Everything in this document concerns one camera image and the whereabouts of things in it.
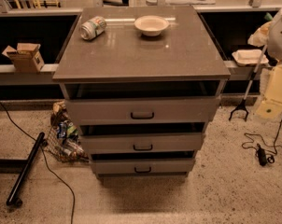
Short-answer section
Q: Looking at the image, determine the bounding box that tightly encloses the reacher grabber tool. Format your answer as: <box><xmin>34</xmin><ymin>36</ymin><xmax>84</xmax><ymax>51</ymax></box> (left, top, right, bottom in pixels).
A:
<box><xmin>229</xmin><ymin>45</ymin><xmax>267</xmax><ymax>121</ymax></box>

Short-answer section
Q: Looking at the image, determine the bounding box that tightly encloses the white paper bowl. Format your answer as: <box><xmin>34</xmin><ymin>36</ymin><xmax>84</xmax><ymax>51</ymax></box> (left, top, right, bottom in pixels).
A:
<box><xmin>134</xmin><ymin>16</ymin><xmax>169</xmax><ymax>37</ymax></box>

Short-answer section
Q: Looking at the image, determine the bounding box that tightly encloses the wire basket with trash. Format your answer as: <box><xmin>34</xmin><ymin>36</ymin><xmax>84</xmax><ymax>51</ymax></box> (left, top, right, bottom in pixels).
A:
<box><xmin>46</xmin><ymin>101</ymin><xmax>89</xmax><ymax>162</ymax></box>

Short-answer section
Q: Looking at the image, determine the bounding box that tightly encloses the small cardboard box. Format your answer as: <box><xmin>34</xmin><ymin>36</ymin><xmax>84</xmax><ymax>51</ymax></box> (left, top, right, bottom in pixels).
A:
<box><xmin>2</xmin><ymin>43</ymin><xmax>44</xmax><ymax>73</ymax></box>

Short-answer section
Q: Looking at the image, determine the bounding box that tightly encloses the black floor cable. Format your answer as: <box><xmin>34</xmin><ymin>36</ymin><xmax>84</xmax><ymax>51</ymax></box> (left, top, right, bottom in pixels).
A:
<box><xmin>0</xmin><ymin>91</ymin><xmax>77</xmax><ymax>224</ymax></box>

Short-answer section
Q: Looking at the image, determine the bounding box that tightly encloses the grey drawer cabinet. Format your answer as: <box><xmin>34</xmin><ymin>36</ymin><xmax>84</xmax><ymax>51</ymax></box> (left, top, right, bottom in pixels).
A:
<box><xmin>53</xmin><ymin>7</ymin><xmax>230</xmax><ymax>177</ymax></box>

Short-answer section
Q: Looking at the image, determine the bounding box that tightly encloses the grey drawer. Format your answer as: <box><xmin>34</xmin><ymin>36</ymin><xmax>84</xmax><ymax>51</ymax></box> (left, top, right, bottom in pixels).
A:
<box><xmin>65</xmin><ymin>97</ymin><xmax>219</xmax><ymax>125</ymax></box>
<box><xmin>80</xmin><ymin>133</ymin><xmax>205</xmax><ymax>154</ymax></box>
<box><xmin>91</xmin><ymin>159</ymin><xmax>195</xmax><ymax>175</ymax></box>

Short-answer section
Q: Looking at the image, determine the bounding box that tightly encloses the white takeout container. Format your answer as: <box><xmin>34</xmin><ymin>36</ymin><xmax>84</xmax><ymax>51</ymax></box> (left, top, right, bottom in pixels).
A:
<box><xmin>232</xmin><ymin>49</ymin><xmax>261</xmax><ymax>66</ymax></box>

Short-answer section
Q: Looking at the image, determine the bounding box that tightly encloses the crushed soda can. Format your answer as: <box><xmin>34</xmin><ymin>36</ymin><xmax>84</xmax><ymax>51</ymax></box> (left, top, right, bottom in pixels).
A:
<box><xmin>80</xmin><ymin>16</ymin><xmax>106</xmax><ymax>40</ymax></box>

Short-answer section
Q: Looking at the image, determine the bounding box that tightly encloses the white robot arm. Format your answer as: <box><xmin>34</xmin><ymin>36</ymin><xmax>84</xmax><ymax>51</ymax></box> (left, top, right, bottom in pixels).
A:
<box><xmin>247</xmin><ymin>8</ymin><xmax>282</xmax><ymax>119</ymax></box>

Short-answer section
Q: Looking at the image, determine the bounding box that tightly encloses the black metal tube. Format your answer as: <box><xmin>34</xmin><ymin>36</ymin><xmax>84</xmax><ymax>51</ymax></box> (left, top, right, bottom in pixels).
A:
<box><xmin>6</xmin><ymin>133</ymin><xmax>45</xmax><ymax>207</ymax></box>

